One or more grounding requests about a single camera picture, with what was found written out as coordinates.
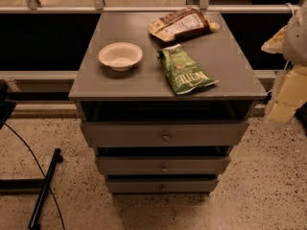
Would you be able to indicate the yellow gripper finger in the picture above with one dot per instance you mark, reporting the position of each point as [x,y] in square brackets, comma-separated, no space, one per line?
[275,44]
[289,93]

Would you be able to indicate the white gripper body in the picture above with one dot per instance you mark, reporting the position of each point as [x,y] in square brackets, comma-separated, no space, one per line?
[296,38]

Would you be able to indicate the grey top drawer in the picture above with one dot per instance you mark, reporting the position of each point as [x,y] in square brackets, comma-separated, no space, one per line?
[144,135]

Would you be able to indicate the grey drawer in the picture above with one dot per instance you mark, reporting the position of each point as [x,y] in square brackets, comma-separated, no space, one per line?
[144,135]
[146,186]
[149,165]

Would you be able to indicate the grey drawer cabinet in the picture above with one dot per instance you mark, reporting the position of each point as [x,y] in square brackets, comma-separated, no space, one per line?
[142,94]

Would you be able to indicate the grey middle drawer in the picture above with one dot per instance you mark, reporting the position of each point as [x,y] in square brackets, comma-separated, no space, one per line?
[149,165]

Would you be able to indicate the grey bottom drawer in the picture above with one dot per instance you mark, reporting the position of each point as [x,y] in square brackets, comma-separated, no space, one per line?
[146,186]

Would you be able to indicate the brown snack bag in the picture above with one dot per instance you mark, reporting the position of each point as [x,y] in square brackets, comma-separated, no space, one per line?
[182,24]

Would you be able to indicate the green chip bag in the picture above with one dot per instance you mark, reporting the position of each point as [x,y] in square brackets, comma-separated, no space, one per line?
[182,72]

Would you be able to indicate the white paper bowl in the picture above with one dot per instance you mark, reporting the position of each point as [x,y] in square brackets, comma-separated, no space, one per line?
[120,56]

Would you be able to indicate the black stand leg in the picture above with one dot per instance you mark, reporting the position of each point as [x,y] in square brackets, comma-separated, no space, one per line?
[40,186]

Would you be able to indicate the metal railing frame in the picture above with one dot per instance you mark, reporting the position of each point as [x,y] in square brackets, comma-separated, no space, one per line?
[96,8]

